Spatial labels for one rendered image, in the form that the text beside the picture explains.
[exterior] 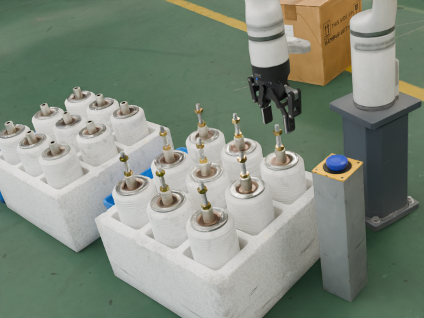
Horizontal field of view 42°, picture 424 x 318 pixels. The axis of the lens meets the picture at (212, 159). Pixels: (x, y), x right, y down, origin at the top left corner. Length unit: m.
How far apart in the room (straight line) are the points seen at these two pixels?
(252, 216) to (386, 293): 0.33
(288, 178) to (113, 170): 0.52
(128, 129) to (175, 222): 0.49
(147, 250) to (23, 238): 0.57
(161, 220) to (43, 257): 0.51
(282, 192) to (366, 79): 0.30
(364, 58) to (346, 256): 0.41
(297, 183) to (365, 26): 0.35
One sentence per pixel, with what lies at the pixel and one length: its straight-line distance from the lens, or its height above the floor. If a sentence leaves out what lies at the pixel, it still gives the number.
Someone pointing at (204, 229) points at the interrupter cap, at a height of 0.25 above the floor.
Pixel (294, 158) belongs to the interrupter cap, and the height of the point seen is 0.25.
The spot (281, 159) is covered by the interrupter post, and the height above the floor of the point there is 0.26.
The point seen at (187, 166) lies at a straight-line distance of 1.29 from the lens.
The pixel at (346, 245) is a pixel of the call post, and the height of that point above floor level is 0.16.
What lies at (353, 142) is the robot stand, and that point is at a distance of 1.33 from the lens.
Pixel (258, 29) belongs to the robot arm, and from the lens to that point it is 1.06.
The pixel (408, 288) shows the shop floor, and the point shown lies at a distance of 1.28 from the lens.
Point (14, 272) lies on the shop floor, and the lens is 1.57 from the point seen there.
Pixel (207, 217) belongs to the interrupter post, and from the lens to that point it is 1.08.
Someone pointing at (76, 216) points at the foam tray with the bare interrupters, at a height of 0.10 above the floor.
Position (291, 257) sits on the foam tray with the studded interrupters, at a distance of 1.23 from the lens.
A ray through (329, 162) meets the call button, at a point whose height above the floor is 0.33.
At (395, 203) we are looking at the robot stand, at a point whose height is 0.04.
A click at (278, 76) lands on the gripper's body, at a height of 0.47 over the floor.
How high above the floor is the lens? 0.91
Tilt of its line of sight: 31 degrees down
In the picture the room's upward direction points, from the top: 12 degrees counter-clockwise
